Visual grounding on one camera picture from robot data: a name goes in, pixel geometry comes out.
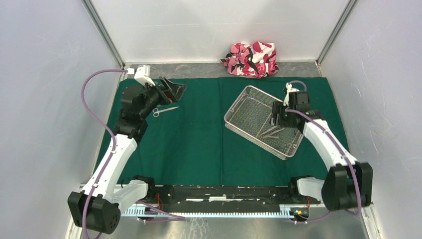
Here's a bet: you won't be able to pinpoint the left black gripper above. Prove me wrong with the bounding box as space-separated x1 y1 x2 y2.
139 76 187 119

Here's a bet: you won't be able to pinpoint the surgical scissors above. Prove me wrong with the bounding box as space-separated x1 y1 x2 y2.
152 107 179 118

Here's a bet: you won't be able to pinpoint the wire mesh instrument tray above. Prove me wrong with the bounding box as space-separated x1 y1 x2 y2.
224 85 303 160

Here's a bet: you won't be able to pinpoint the green surgical drape cloth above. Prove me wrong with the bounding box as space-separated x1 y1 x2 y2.
118 76 327 186

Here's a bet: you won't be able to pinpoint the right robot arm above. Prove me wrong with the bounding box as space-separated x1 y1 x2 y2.
271 91 373 211

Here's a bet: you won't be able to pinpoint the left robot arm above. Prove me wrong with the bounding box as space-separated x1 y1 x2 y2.
67 77 187 235

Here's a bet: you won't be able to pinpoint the pink camouflage cloth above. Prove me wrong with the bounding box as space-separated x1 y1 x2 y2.
220 41 279 79

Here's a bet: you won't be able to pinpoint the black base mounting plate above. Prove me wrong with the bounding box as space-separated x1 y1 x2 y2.
144 185 321 213

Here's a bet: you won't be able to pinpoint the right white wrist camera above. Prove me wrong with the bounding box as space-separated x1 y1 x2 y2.
283 83 299 107

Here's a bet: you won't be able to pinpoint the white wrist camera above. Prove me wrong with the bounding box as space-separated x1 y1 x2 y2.
127 65 156 87
283 83 299 107

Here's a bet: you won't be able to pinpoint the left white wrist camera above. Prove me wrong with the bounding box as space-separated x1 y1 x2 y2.
127 65 156 87

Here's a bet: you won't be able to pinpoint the aluminium frame rail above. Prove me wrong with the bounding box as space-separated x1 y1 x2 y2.
75 183 375 219

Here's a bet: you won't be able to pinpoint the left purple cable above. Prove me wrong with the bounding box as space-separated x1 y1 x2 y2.
81 69 185 239

